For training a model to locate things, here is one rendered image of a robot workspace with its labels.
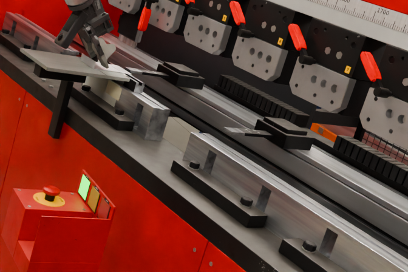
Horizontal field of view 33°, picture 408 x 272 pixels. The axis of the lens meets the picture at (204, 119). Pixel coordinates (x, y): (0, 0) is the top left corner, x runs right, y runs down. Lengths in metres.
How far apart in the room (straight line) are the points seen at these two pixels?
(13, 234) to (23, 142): 0.69
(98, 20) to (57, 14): 0.96
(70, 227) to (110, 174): 0.36
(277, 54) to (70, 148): 0.73
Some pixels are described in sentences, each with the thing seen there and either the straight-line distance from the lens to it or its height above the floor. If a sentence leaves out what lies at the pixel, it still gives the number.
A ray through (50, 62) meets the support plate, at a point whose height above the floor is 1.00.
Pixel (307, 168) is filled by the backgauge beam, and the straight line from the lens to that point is 1.81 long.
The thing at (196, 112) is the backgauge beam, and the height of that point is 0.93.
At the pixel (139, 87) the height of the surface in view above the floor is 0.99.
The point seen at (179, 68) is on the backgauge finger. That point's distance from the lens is 2.18.
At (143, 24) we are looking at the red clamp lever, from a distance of 1.88.
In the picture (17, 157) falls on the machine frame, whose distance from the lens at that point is 2.28.
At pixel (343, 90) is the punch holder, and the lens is 1.40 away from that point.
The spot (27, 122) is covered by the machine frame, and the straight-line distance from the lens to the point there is 2.23.
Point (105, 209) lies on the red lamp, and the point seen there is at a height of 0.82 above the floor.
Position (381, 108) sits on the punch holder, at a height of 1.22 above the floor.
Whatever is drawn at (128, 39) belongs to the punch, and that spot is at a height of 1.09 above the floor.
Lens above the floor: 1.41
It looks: 13 degrees down
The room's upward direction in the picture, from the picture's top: 17 degrees clockwise
